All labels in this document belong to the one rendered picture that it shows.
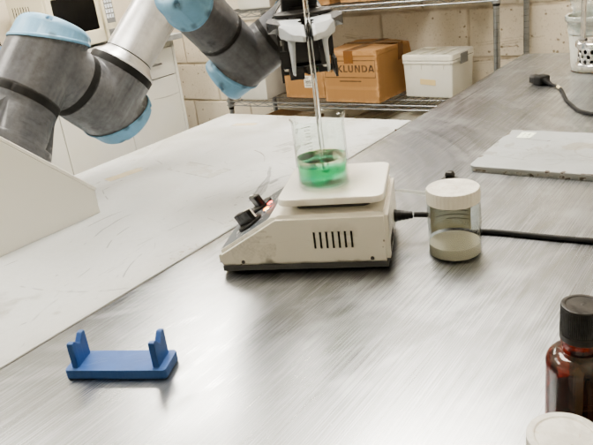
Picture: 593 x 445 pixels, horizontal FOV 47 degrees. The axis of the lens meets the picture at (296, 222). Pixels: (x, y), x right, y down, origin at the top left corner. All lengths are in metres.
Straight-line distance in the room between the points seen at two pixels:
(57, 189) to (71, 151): 2.38
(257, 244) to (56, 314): 0.24
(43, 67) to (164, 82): 2.73
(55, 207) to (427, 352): 0.63
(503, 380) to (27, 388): 0.42
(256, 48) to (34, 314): 0.49
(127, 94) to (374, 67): 1.97
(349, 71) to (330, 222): 2.40
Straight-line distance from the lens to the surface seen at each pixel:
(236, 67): 1.03
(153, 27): 1.24
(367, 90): 3.10
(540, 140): 1.17
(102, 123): 1.21
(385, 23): 3.48
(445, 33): 3.36
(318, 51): 0.86
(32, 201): 1.04
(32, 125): 1.09
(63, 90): 1.14
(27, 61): 1.12
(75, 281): 0.88
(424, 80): 3.09
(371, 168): 0.83
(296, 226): 0.76
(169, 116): 3.86
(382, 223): 0.74
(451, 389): 0.58
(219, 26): 0.98
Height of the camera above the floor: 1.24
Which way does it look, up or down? 22 degrees down
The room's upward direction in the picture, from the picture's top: 8 degrees counter-clockwise
